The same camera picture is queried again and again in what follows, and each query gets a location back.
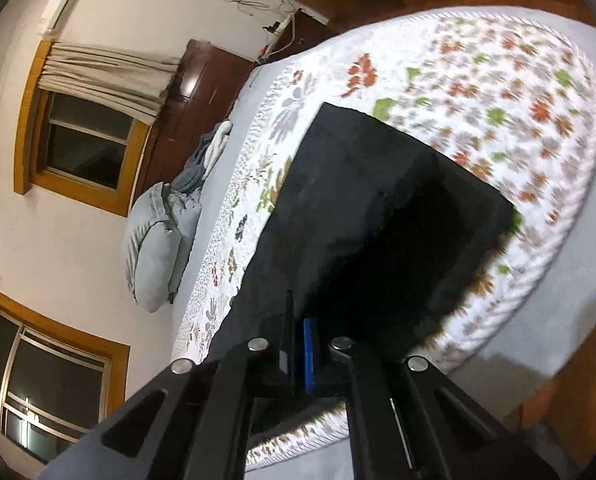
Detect dark wooden headboard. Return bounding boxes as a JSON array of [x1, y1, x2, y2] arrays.
[[132, 39, 257, 212]]

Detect floral quilt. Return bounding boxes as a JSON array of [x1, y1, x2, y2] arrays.
[[170, 6, 596, 472]]

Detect dark wooden nightstand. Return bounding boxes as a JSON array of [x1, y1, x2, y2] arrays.
[[265, 7, 337, 64]]

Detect dark grey cloth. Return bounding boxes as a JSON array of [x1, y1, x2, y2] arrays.
[[174, 130, 225, 192]]

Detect white cloth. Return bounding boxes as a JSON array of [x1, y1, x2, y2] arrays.
[[205, 120, 235, 177]]

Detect beige curtain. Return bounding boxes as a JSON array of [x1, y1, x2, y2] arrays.
[[38, 42, 181, 126]]

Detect black pants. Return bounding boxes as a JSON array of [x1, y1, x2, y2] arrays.
[[205, 101, 517, 438]]

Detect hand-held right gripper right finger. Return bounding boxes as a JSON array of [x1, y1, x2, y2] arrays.
[[302, 316, 561, 480]]

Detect curtained wooden frame window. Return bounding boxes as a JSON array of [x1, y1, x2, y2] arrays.
[[14, 40, 151, 217]]

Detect wide wooden frame window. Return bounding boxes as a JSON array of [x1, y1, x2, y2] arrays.
[[0, 260, 131, 466]]

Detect white power strip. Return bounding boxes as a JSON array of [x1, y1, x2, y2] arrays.
[[262, 12, 297, 37]]

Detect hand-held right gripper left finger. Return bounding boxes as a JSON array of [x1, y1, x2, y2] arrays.
[[38, 289, 299, 480]]

